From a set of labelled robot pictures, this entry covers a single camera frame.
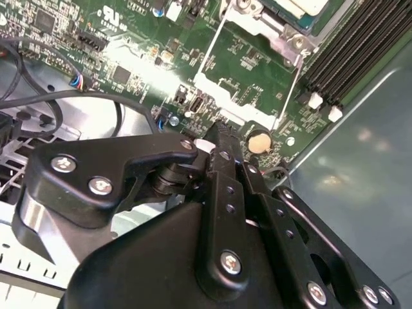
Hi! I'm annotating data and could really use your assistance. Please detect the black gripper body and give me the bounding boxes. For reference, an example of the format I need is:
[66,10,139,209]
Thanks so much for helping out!
[62,202,310,309]

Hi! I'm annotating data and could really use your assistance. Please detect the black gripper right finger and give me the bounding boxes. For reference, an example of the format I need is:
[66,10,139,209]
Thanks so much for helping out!
[239,160,403,309]

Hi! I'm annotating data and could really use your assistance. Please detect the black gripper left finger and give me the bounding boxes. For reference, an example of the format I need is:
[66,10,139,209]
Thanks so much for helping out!
[12,118,252,300]

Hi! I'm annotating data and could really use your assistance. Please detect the metal socket cover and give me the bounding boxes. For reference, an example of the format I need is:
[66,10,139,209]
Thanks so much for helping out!
[194,9,305,129]

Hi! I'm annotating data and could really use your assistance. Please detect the silver green CPU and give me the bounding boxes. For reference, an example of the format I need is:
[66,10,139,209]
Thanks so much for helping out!
[259,0,334,36]

